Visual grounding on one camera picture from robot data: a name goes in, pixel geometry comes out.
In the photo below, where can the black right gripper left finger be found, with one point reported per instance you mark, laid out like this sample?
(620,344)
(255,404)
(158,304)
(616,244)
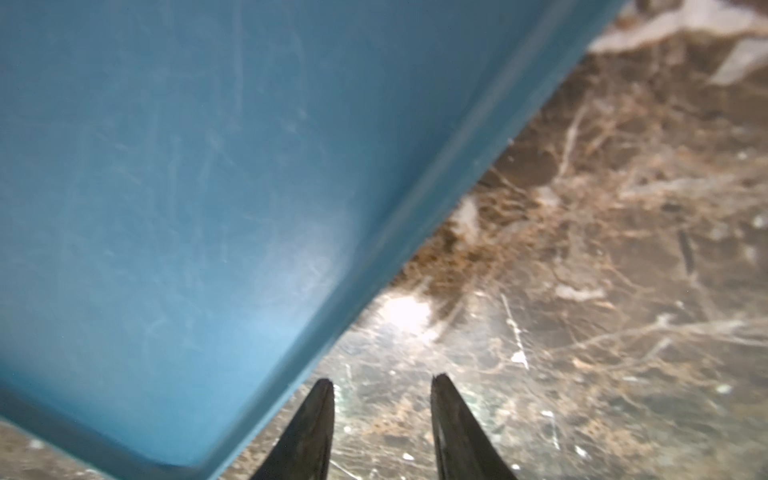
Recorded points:
(303,450)

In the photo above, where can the teal plastic tray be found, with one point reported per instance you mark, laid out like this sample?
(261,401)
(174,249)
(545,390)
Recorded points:
(199,197)

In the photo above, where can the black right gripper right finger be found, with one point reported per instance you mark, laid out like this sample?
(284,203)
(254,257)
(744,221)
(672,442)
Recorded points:
(462,449)

